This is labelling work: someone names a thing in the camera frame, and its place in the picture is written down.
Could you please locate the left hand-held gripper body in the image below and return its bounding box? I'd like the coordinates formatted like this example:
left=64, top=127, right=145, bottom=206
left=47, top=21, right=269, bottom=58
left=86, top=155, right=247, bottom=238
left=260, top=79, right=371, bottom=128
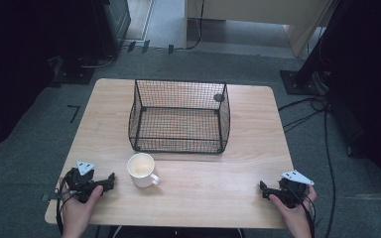
left=64, top=161, right=98, bottom=203

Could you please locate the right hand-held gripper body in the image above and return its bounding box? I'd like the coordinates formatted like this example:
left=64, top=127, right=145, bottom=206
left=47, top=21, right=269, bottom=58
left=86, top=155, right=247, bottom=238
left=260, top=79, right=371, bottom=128
left=277, top=169, right=316, bottom=209

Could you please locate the white cup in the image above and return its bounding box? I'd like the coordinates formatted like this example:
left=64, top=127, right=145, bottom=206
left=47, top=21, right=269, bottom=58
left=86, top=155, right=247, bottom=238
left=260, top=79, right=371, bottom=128
left=126, top=152, right=162, bottom=189

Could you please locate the black wire mesh basket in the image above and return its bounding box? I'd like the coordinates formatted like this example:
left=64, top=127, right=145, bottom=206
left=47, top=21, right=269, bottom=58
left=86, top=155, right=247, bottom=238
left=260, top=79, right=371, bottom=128
left=127, top=78, right=232, bottom=155

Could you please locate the person's right hand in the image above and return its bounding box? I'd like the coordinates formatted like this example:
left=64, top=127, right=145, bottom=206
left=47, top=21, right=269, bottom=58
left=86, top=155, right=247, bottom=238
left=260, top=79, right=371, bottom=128
left=268, top=183, right=318, bottom=230

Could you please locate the person's left hand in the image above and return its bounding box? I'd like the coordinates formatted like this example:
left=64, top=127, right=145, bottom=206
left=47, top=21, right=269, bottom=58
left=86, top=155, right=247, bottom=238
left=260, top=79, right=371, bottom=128
left=60, top=178, right=104, bottom=230

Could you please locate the dark curtain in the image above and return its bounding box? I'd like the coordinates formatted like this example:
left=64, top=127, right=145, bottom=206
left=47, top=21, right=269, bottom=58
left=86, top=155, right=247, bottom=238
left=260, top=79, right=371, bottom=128
left=297, top=0, right=381, bottom=199
left=0, top=0, right=95, bottom=157

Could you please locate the dark cabinet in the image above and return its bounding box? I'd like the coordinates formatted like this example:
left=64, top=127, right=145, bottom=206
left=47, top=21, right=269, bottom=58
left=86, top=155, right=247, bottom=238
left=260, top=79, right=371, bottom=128
left=90, top=0, right=132, bottom=59

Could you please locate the light wooden furniture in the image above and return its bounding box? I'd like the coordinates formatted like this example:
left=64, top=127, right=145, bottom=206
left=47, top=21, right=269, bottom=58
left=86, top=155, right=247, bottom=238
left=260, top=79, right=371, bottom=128
left=184, top=0, right=335, bottom=59

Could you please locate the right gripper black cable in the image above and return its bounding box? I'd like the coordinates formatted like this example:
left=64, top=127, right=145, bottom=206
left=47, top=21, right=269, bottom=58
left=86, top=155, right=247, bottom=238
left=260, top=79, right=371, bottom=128
left=286, top=186, right=318, bottom=238

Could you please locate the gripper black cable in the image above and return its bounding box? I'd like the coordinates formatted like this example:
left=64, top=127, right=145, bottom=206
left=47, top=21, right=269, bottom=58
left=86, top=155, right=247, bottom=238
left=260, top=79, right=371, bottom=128
left=55, top=170, right=80, bottom=236
left=286, top=186, right=318, bottom=238

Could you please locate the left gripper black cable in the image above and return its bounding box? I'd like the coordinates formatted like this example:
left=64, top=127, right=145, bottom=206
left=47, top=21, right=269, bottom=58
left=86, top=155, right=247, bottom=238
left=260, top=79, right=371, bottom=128
left=55, top=170, right=80, bottom=236

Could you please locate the long black floor cable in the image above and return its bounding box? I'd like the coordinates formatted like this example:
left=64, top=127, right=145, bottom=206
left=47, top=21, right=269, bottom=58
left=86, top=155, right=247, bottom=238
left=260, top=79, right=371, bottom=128
left=322, top=108, right=335, bottom=238

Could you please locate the black floor cable bundle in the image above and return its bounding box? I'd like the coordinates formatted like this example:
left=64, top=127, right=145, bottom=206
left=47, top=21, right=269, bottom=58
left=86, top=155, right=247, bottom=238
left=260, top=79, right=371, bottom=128
left=277, top=94, right=332, bottom=134

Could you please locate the black stand base plate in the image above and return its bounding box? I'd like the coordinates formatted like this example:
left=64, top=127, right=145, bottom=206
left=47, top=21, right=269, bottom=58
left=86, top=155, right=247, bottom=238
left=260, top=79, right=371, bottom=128
left=279, top=68, right=330, bottom=97
left=50, top=59, right=96, bottom=86

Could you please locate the thin black hanging cable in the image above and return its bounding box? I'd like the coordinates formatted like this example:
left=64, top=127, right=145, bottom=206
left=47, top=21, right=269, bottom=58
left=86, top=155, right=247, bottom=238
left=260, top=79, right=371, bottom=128
left=174, top=0, right=206, bottom=52

